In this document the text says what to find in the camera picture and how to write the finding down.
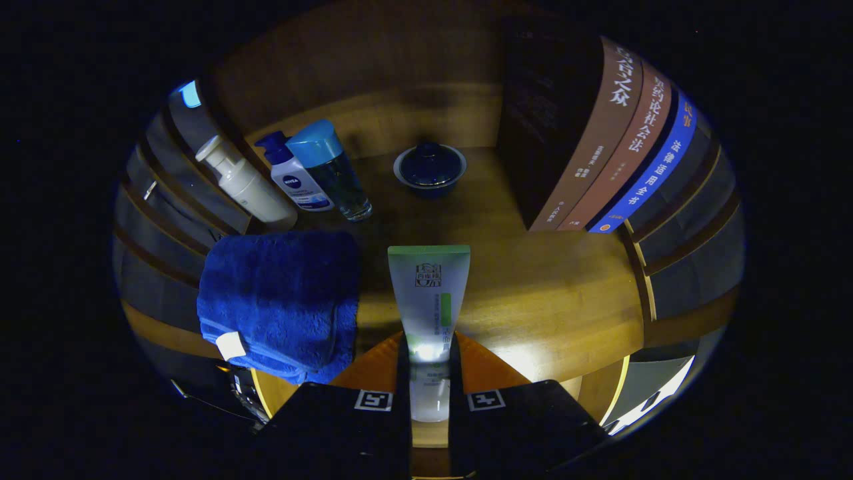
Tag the wooden cabinet with slatted shelf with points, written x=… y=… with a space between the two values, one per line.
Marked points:
x=373 y=66

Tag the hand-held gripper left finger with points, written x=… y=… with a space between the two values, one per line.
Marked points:
x=404 y=433

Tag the white tube with green stripe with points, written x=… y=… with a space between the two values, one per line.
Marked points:
x=430 y=293

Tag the white bottle with blue cap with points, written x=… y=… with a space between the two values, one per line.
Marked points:
x=296 y=183

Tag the reddish brown book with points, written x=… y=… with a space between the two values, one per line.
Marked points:
x=626 y=153

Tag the folded blue towel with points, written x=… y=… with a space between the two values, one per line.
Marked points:
x=280 y=293

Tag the clear bottle with teal cap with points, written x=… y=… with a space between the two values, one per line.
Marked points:
x=333 y=170

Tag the dark brown book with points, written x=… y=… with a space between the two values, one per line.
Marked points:
x=566 y=133

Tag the white panel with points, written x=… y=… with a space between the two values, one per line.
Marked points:
x=656 y=393

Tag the white pump bottle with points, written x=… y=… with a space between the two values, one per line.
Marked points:
x=250 y=190

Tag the blue book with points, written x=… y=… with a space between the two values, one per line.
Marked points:
x=656 y=166

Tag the dark blue lidded teacup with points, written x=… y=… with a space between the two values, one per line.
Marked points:
x=430 y=166

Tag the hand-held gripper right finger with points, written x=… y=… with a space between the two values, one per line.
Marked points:
x=456 y=433

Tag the wooden countertop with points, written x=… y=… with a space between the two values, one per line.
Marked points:
x=533 y=293

